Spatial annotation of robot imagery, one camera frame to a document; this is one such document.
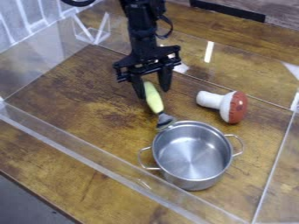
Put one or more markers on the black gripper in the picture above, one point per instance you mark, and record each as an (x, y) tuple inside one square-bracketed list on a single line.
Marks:
[(160, 61)]

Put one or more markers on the green handled metal spoon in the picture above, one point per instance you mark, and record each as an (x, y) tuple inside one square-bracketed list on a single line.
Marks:
[(156, 105)]

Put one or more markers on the small steel pot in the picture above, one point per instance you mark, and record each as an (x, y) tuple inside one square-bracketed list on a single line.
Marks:
[(191, 153)]

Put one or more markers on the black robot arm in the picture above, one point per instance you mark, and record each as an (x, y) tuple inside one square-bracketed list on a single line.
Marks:
[(143, 13)]

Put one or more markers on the toy mushroom red cap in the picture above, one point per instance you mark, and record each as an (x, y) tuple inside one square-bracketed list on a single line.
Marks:
[(231, 104)]

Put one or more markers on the black bar in background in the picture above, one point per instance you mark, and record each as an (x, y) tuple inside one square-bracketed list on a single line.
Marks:
[(228, 10)]

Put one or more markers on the clear acrylic enclosure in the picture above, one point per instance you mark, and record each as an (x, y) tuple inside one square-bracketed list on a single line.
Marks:
[(73, 125)]

